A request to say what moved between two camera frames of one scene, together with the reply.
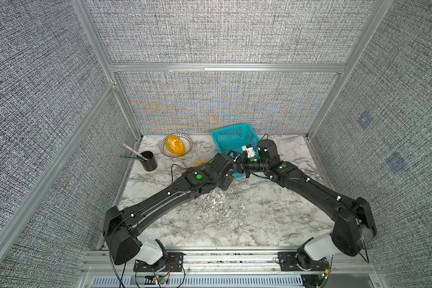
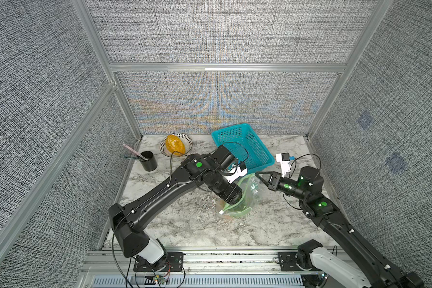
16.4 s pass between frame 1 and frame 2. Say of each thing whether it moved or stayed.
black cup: stayed
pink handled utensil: stayed
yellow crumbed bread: stayed
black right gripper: moved
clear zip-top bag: moved
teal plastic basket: stayed
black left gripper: moved
